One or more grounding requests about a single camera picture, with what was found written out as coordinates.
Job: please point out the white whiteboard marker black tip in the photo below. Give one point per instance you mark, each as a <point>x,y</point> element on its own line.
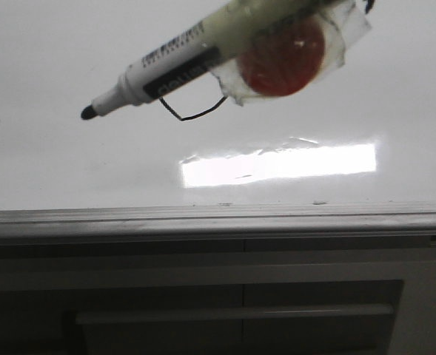
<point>211,42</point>

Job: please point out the grey cabinet with drawer handle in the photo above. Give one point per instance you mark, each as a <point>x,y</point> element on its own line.
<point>235,295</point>

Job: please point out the red magnet taped to marker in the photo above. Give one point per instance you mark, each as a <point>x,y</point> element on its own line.
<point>287,56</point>

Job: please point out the white whiteboard with aluminium frame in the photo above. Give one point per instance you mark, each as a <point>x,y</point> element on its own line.
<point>354,151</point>

